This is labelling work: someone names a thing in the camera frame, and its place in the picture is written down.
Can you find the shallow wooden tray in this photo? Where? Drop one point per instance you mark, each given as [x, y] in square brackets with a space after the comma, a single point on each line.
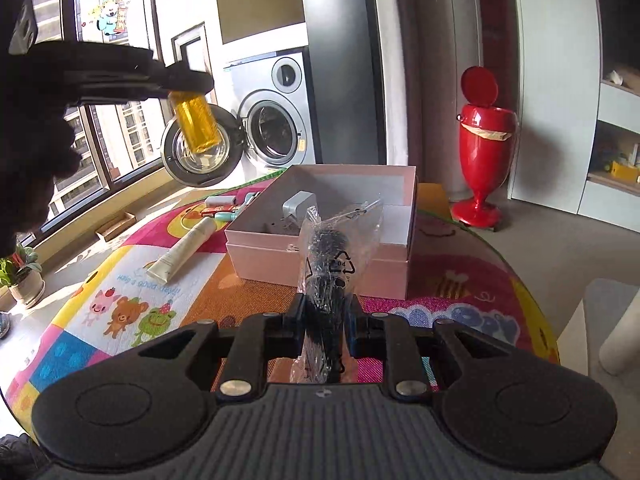
[117, 227]

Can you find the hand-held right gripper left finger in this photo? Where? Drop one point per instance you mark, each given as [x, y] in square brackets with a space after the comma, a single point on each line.
[296, 327]

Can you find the potted green plant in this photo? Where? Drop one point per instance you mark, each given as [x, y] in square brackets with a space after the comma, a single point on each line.
[27, 287]

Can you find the green toy vehicle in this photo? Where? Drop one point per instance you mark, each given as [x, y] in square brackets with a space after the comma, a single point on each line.
[609, 164]

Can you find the white low platform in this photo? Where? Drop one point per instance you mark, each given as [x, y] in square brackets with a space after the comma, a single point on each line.
[582, 330]

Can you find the white power adapter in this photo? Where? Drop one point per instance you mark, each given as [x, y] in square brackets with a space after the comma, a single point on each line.
[297, 207]

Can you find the black object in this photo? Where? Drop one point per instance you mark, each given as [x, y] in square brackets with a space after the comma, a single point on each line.
[325, 260]

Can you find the silver washing machine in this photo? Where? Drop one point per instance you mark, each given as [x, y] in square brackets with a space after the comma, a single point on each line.
[250, 85]

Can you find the white shelving unit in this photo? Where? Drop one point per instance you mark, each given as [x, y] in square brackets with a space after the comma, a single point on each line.
[550, 110]

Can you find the teal pen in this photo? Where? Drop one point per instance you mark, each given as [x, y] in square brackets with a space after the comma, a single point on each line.
[230, 215]

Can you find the red pedestal trash bin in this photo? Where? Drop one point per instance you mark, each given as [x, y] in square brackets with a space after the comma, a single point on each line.
[482, 160]

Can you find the pink cardboard box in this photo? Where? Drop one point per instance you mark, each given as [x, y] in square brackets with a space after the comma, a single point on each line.
[260, 232]

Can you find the small white shelf ornament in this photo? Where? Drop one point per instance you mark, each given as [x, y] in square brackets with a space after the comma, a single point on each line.
[615, 76]

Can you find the beige wall cabinet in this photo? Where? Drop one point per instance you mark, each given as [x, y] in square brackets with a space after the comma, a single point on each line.
[260, 0]

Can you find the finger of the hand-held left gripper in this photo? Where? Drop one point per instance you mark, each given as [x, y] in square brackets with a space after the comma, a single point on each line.
[125, 67]

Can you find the amber yellow plastic bottle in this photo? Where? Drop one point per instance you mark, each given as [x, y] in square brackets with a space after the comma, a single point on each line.
[195, 120]

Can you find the cream white squeeze tube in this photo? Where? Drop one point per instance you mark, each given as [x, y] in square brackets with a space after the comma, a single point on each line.
[180, 250]

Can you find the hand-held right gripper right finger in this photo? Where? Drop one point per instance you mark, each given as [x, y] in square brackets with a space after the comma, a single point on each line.
[356, 327]

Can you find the cartoon window sticker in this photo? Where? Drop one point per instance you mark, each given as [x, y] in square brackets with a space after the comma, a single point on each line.
[107, 15]

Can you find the small white red box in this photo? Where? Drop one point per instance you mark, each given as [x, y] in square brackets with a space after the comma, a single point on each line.
[220, 202]

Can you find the white cylindrical post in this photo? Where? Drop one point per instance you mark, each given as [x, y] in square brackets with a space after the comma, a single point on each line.
[622, 335]

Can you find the person's left hand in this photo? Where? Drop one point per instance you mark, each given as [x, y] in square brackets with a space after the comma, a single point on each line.
[30, 175]

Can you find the dark framed glass door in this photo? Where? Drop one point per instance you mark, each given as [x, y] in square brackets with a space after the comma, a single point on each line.
[192, 42]

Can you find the colourful cartoon play mat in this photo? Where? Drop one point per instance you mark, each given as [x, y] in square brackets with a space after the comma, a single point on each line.
[125, 280]

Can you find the yellow toy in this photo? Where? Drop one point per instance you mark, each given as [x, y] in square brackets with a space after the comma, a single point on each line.
[627, 172]

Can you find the round washing machine door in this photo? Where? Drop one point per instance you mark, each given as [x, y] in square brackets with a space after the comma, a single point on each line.
[222, 170]

